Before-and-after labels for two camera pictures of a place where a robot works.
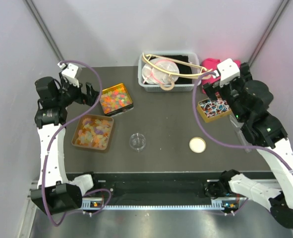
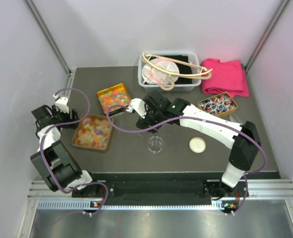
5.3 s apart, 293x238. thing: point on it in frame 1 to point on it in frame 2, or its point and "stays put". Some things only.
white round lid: (197, 145) stays put
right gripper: (210, 90) to (143, 124)
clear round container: (137, 142) to (155, 145)
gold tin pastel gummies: (92, 131) stays put
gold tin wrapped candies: (210, 110) stays put
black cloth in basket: (183, 68) stays put
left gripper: (88, 98) to (56, 112)
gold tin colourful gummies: (115, 99) stays put
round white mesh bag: (152, 75) stays put
